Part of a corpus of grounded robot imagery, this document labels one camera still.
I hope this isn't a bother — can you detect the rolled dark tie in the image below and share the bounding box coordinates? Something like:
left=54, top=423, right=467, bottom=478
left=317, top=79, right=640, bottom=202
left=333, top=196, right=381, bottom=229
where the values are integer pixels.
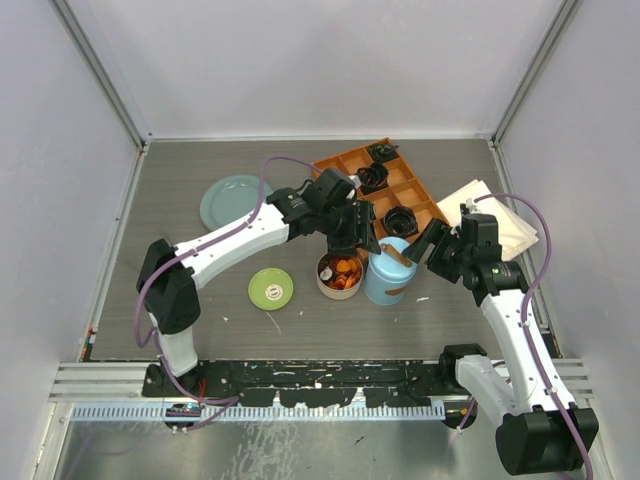
left=356, top=163, right=389, bottom=195
left=367, top=143, right=399, bottom=164

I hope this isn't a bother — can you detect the white folded cloth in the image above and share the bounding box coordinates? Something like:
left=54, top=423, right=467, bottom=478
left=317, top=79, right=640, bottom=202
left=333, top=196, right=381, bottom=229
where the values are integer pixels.
left=436, top=179, right=538, bottom=261

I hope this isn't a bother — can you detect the orange wooden compartment tray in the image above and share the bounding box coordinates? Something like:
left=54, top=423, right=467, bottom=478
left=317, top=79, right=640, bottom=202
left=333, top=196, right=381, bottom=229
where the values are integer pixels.
left=314, top=138, right=446, bottom=241

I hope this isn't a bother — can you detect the green round lid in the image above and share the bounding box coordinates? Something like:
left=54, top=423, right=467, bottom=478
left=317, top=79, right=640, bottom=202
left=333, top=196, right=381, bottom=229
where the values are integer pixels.
left=248, top=268, right=294, bottom=311

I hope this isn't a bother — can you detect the grey-blue plate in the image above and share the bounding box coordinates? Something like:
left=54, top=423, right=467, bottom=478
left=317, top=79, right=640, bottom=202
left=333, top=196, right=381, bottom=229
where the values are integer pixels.
left=199, top=175, right=260, bottom=231

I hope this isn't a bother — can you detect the rolled black tie right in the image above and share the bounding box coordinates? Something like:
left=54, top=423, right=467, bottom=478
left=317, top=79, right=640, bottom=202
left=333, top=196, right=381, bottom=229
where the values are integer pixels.
left=382, top=206, right=418, bottom=239

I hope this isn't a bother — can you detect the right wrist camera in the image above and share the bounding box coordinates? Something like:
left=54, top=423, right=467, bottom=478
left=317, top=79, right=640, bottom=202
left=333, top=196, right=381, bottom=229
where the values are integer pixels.
left=459, top=203, right=502, bottom=263

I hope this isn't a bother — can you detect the rolled dark tie middle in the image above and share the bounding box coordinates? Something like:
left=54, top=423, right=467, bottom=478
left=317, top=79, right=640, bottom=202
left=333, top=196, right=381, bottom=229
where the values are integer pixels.
left=356, top=163, right=389, bottom=195

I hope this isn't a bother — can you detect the slotted cable duct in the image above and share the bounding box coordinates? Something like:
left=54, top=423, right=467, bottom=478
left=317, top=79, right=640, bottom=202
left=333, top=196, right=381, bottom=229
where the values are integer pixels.
left=71, top=401, right=446, bottom=423

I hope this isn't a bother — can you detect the blue cylindrical lunch container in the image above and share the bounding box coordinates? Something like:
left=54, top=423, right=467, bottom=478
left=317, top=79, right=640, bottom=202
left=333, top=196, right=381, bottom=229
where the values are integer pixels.
left=362, top=235, right=419, bottom=307

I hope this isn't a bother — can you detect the silver metal bowl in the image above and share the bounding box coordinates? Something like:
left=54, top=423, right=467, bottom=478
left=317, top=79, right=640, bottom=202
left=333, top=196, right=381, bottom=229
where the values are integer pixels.
left=316, top=254, right=364, bottom=300

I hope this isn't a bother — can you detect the pile of food pieces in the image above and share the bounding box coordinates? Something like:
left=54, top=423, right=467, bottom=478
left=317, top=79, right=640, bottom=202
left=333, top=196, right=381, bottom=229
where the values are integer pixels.
left=318, top=256, right=363, bottom=291

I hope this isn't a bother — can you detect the rolled dark tie top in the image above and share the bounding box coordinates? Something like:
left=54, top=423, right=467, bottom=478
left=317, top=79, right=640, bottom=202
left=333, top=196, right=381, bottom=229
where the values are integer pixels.
left=367, top=143, right=399, bottom=164

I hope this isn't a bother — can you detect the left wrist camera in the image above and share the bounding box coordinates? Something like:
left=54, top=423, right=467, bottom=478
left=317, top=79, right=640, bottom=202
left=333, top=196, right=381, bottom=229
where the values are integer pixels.
left=304, top=168, right=356, bottom=211

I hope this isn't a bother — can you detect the blue lid with strap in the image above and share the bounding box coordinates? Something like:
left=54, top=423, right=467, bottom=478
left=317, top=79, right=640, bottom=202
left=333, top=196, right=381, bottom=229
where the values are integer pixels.
left=367, top=236, right=417, bottom=282

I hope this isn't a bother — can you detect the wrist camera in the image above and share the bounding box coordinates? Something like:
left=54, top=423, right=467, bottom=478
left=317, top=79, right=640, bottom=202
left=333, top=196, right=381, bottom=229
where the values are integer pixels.
left=304, top=168, right=356, bottom=211
left=459, top=203, right=502, bottom=263

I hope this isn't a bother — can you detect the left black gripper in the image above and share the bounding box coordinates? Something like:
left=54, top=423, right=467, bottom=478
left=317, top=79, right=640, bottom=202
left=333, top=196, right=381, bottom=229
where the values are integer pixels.
left=318, top=200, right=380, bottom=258

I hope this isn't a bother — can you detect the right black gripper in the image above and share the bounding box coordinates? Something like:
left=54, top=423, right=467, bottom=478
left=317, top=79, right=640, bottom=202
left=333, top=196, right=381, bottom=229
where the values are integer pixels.
left=402, top=218, right=471, bottom=285

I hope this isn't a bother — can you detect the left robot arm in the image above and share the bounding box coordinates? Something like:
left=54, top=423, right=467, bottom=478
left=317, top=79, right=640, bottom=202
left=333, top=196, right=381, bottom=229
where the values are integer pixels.
left=135, top=186, right=381, bottom=396

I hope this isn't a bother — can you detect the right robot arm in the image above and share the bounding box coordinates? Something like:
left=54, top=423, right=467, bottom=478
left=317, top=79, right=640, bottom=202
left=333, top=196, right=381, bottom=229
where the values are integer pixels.
left=403, top=214, right=599, bottom=478

